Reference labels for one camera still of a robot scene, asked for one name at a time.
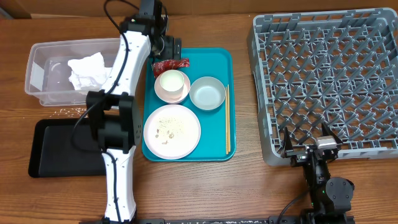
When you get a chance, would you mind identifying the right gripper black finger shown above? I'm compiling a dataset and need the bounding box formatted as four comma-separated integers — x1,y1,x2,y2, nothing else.
322,122,342,144
283,127,293,153

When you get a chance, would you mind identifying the red snack wrapper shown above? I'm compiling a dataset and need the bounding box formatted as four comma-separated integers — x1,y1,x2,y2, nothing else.
152,58,190,78

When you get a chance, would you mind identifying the white cup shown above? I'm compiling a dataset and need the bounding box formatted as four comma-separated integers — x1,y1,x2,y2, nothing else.
160,70,185,98

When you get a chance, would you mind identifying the white grey bowl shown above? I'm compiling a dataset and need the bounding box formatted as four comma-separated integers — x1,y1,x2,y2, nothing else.
189,77,226,111

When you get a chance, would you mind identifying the wooden chopstick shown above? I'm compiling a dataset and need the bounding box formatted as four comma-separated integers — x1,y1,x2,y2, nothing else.
224,86,229,155
228,85,231,153

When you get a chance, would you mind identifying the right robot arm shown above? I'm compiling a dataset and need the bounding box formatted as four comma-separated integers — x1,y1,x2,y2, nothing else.
275,123,355,224

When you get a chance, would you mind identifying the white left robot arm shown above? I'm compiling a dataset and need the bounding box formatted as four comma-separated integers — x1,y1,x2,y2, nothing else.
78,0,182,223

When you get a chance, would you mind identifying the grey dishwasher rack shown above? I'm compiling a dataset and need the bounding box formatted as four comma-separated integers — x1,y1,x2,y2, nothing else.
248,8,397,166

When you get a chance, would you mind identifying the small pink saucer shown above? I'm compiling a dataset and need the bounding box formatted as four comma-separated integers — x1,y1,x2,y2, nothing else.
154,71,190,104

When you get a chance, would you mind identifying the teal plastic tray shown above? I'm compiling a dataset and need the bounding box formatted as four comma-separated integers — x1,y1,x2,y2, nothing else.
144,48,236,162

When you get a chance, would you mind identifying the large pink dirty plate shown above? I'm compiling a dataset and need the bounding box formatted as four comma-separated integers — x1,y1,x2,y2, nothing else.
144,105,201,160

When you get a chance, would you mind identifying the clear plastic bin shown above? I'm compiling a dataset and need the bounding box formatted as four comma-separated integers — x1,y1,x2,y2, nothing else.
25,38,120,106

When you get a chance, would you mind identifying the black tray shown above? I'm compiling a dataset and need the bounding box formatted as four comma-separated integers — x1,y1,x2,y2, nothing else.
28,118,105,178

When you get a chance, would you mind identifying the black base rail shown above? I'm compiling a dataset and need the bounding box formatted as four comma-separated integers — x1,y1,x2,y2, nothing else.
79,216,355,224

